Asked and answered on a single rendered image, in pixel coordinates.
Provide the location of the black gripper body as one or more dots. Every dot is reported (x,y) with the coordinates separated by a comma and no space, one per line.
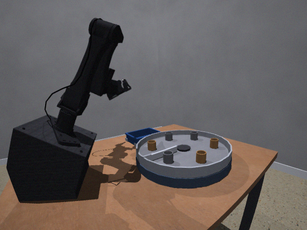
(117,90)

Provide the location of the bronze bushing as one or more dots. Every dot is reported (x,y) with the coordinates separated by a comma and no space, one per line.
(151,146)
(201,156)
(214,144)

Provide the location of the blue open crate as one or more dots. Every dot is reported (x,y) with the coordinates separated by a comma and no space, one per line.
(135,136)

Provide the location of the grey round turntable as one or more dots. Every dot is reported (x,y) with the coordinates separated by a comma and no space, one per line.
(150,163)

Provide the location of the grey metal bushing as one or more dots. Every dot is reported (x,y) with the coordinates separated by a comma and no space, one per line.
(193,136)
(168,157)
(168,136)

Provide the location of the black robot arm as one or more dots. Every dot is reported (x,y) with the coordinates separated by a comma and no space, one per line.
(93,75)

